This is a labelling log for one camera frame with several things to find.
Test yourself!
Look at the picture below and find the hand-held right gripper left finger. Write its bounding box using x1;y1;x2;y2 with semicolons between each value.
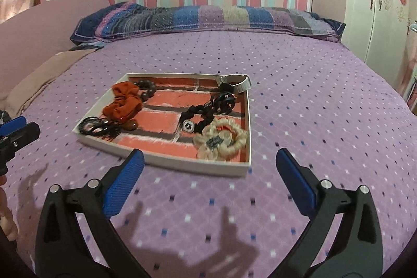
34;149;145;278

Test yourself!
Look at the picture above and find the orange fabric scrunchie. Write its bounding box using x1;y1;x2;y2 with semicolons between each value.
102;82;144;124

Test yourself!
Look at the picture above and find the black leather cord bracelet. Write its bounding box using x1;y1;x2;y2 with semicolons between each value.
209;92;236;117

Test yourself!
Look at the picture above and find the black elastic hair tie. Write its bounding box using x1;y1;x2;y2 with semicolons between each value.
80;118;113;138
78;116;109;137

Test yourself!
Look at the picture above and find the brown wooden bead bracelet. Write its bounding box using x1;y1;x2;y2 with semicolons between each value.
133;79;158;102

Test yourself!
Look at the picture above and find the pink padded headboard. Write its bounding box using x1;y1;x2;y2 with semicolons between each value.
0;0;111;96

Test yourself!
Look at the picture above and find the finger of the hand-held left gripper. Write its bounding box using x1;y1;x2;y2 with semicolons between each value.
0;122;41;155
0;116;27;137

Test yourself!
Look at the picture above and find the white tray with brick print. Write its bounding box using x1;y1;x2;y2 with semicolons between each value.
72;73;253;177

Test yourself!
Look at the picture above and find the black bead hair tie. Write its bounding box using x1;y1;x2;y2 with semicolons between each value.
179;104;216;136

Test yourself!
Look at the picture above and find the person's left hand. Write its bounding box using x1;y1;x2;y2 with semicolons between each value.
0;176;17;242

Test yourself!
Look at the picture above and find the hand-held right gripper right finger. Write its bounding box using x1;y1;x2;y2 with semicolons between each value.
275;148;383;278

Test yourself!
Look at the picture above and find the cream crochet flower scrunchie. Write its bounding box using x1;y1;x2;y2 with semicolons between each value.
193;118;250;163

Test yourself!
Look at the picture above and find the tan folded blanket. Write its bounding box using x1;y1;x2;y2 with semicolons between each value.
0;48;98;119

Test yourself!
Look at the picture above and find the beige strap wristwatch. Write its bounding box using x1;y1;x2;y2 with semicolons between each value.
217;74;252;95

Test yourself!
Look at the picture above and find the purple diamond-print bedspread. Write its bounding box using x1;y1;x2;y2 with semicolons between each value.
0;30;417;278

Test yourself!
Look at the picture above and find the white decorated wardrobe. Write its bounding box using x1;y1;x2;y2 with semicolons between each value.
342;0;417;96

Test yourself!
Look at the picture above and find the patchwork striped pillow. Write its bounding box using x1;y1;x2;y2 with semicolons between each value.
70;2;346;46

